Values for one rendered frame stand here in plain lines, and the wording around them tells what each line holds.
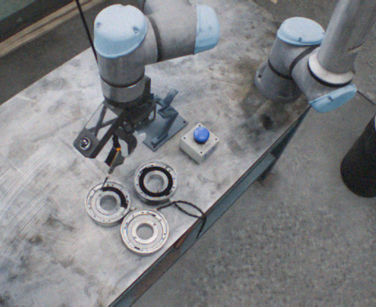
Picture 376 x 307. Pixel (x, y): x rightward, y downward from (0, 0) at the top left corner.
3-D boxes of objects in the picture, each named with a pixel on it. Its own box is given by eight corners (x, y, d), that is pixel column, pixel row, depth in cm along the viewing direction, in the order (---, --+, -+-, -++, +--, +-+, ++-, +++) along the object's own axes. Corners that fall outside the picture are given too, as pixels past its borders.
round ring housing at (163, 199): (125, 184, 92) (124, 177, 88) (157, 159, 96) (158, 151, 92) (153, 215, 89) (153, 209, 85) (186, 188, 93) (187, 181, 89)
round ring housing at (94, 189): (82, 224, 86) (79, 218, 82) (93, 183, 91) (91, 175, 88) (126, 232, 86) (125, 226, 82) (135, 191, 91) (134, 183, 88)
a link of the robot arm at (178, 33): (197, -20, 60) (134, -9, 57) (227, 23, 56) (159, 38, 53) (192, 16, 67) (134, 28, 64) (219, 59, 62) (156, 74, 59)
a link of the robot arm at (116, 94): (120, 96, 58) (87, 67, 61) (121, 113, 62) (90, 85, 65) (154, 71, 62) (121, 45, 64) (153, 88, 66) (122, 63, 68)
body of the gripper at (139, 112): (156, 122, 76) (159, 84, 66) (124, 148, 73) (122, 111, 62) (130, 100, 78) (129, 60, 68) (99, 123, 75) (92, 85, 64)
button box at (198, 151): (199, 164, 96) (201, 155, 92) (178, 147, 98) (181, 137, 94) (219, 145, 100) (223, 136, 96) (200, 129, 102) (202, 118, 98)
